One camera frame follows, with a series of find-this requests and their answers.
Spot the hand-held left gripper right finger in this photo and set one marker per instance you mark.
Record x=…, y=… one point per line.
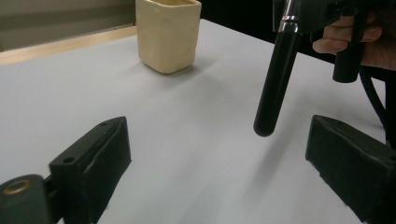
x=351, y=161

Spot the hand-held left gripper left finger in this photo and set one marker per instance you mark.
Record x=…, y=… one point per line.
x=93, y=168

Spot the large black makeup brush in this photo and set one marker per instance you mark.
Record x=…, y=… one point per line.
x=277, y=87

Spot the cream square cup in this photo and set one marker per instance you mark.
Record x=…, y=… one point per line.
x=168, y=37

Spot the black curtain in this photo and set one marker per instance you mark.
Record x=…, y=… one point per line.
x=243, y=18

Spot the white table mat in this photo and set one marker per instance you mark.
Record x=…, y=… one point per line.
x=186, y=124

